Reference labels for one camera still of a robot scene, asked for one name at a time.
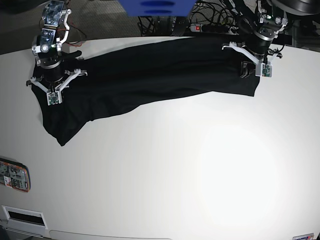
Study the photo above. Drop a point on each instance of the blue plastic holder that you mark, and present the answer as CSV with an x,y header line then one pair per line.
x,y
154,8

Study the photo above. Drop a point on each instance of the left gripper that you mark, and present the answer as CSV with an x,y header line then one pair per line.
x,y
258,29

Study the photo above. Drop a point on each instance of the white power strip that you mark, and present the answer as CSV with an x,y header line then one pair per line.
x,y
213,29

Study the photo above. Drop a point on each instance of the white slotted table inset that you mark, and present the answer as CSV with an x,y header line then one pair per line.
x,y
25,221

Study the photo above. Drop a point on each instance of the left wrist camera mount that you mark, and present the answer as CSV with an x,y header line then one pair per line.
x,y
263,62

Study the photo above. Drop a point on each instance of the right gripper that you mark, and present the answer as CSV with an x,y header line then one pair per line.
x,y
47,48

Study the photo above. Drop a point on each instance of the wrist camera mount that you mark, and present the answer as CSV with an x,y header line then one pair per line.
x,y
53,90
263,62

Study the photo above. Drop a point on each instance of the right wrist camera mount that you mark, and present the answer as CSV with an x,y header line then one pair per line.
x,y
53,90

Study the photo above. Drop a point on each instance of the clear orange parts box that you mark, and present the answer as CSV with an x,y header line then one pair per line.
x,y
14,175

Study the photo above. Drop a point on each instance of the black T-shirt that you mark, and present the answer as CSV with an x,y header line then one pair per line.
x,y
120,81

